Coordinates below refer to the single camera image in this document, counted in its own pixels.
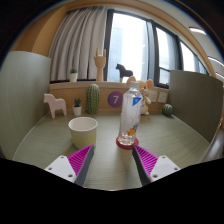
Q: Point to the black horse figure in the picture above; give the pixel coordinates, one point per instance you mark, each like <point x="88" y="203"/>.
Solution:
<point x="123" y="72"/>

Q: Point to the small potted plant white pot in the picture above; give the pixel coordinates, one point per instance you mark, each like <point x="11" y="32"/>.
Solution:
<point x="77" y="107"/>

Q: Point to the green divider panel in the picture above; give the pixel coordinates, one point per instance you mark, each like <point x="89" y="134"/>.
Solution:
<point x="197" y="100"/>
<point x="24" y="79"/>

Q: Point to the white wall socket left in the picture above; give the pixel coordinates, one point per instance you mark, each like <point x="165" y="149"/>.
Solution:
<point x="153" y="96"/>

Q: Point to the white wall socket right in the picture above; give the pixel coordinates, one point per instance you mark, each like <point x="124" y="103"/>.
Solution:
<point x="162" y="97"/>

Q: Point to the white wall socket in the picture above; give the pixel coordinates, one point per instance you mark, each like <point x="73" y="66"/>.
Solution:
<point x="153" y="96"/>
<point x="162" y="97"/>

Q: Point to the pink wooden horse figure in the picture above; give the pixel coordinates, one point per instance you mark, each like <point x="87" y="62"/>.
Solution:
<point x="55" y="104"/>

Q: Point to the purple round number seven sign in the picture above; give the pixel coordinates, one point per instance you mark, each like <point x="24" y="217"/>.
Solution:
<point x="115" y="99"/>

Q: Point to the clear plastic water bottle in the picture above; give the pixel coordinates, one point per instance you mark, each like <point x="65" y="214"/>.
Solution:
<point x="130" y="116"/>

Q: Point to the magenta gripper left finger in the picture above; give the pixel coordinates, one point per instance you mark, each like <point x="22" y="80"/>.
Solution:
<point x="74" y="167"/>

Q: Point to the potted plant on sill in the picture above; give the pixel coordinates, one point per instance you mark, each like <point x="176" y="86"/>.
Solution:
<point x="73" y="75"/>

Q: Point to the white yellow paper cup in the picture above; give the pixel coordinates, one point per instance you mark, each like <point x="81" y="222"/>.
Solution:
<point x="83" y="131"/>

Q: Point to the red round coaster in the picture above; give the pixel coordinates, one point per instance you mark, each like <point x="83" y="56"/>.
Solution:
<point x="135" y="144"/>

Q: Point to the grey curtain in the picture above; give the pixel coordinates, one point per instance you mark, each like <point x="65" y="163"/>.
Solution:
<point x="74" y="45"/>

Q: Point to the right green divider panel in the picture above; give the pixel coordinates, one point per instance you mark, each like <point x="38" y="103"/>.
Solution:
<point x="197" y="100"/>

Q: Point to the plush mouse toy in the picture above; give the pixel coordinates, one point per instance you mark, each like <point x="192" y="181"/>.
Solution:
<point x="144" y="88"/>

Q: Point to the left green divider panel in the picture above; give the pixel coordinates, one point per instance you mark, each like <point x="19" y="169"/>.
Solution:
<point x="24" y="79"/>

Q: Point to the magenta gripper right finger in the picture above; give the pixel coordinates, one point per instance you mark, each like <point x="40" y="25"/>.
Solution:
<point x="151" y="167"/>

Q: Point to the tall green cactus ornament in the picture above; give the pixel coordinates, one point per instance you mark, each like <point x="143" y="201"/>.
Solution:
<point x="92" y="98"/>

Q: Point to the wooden hand figure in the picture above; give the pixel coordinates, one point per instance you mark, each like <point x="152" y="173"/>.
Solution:
<point x="100" y="61"/>

